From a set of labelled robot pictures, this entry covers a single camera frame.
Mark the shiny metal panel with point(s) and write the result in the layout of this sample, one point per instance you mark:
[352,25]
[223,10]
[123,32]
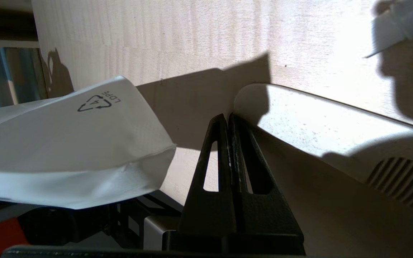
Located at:
[13,75]

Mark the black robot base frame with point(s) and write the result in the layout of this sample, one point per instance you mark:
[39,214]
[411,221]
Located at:
[66,225]

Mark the white printed plastic packet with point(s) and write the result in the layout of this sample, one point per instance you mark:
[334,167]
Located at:
[403,21]

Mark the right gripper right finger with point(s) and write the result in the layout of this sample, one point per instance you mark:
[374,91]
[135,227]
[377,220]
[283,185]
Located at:
[264,215]

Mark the white blue horse pouch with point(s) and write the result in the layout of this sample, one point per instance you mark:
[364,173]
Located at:
[66,150]

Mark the silver robot base box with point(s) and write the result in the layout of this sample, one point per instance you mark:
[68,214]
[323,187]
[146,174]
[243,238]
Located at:
[156,233]

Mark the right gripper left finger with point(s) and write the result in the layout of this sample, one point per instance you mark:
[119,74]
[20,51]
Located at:
[212,215]

